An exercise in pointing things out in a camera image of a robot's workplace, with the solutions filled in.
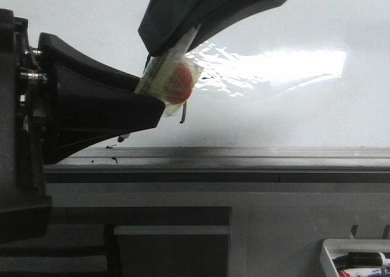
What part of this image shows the dark cabinet panel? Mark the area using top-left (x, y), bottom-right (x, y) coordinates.
top-left (114, 225), bottom-right (230, 276)

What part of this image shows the white whiteboard marker with tape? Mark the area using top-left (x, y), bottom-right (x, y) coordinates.
top-left (135, 26), bottom-right (204, 117)

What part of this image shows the white plastic marker tray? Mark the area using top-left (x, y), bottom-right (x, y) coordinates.
top-left (319, 239), bottom-right (389, 277)

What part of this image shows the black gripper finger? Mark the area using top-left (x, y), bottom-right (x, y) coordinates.
top-left (138, 0), bottom-right (287, 57)
top-left (38, 33), bottom-right (165, 164)

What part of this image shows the black capped marker in tray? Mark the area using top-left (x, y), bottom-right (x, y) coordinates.
top-left (333, 252), bottom-right (389, 270)

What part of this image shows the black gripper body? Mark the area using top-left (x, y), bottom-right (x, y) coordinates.
top-left (1, 9), bottom-right (52, 243)

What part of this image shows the red and blue marker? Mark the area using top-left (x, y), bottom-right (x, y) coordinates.
top-left (338, 267), bottom-right (389, 277)

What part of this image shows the white whiteboard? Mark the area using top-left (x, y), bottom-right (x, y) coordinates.
top-left (1, 0), bottom-right (389, 148)

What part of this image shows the grey aluminium whiteboard frame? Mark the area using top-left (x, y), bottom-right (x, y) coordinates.
top-left (44, 147), bottom-right (389, 183)

